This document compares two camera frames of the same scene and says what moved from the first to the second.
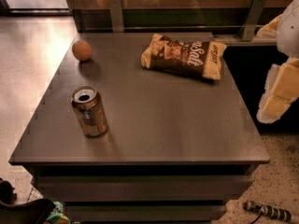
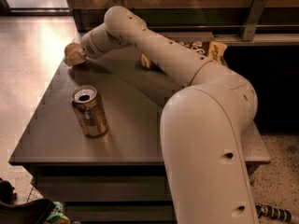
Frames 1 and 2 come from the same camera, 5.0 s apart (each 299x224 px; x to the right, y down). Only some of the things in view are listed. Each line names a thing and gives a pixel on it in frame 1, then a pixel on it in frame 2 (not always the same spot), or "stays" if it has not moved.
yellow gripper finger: (285, 90) -> (75, 58)
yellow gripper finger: (273, 24) -> (69, 49)
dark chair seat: (35, 212) stays
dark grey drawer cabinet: (144, 128) stays
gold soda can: (89, 106) stays
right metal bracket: (257, 7) stays
